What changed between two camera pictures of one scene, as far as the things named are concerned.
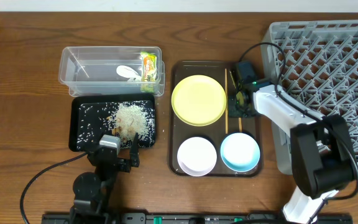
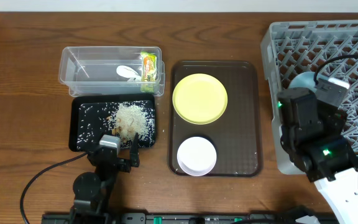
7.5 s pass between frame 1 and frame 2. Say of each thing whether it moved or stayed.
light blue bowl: moved
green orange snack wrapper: stayed
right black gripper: moved
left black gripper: stayed
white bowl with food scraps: stayed
